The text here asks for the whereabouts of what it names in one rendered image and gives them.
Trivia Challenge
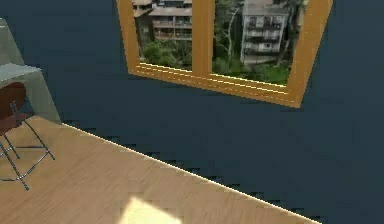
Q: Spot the wooden framed window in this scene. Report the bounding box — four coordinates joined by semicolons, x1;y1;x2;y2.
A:
115;0;334;109

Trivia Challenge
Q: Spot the grey green desk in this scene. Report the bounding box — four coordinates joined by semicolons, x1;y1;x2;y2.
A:
0;18;63;125

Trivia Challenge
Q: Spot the dark red metal chair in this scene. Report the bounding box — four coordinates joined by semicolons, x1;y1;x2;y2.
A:
0;81;56;192

